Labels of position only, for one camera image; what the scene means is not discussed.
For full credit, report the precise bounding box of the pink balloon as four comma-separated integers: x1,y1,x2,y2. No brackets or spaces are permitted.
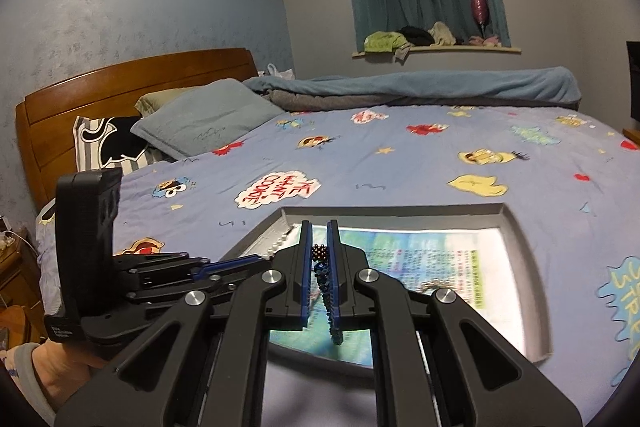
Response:
471,0,489,28

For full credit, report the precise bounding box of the beige cloth on sill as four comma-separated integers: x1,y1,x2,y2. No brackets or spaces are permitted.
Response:
428,20,457,46

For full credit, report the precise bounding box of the cartoon print bed sheet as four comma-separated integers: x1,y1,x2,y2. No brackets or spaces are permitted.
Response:
58,106,639,426

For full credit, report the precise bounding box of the pearl circle hair clip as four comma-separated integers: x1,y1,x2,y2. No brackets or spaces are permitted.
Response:
255,229,295,259

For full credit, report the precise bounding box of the printed paper sheet in box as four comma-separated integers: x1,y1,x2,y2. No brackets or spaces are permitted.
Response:
269,223,486,368

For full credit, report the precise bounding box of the black flat monitor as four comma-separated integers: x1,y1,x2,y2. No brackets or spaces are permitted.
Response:
626,41,640,121

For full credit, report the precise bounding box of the green cloth on sill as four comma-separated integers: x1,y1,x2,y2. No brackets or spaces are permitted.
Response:
363,31,410,53

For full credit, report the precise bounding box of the wooden headboard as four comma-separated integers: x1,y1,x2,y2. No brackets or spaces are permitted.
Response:
15,48,257,210

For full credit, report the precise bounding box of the blue folded blanket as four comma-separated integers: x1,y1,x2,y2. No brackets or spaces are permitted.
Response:
243,67,582,112

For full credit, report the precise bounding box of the person's left hand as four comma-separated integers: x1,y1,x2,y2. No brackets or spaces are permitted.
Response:
32,340,107,412

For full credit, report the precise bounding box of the grey shallow cardboard box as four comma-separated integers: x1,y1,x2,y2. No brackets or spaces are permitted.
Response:
234,202,554,377

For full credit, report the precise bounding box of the olive green pillow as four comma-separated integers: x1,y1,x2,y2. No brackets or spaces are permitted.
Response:
134,88,192,117

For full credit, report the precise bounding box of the dark blue beaded bracelet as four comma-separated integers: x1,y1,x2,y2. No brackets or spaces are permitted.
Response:
309,243,345,347

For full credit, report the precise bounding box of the striped black white pillow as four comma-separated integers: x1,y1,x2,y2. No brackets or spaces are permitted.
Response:
73,116,166,174

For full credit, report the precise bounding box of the black cloth on sill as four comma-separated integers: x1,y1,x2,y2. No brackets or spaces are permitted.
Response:
398,26,435,48

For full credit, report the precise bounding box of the grey-blue pillow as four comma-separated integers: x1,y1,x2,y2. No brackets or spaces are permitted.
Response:
131,79,284,160

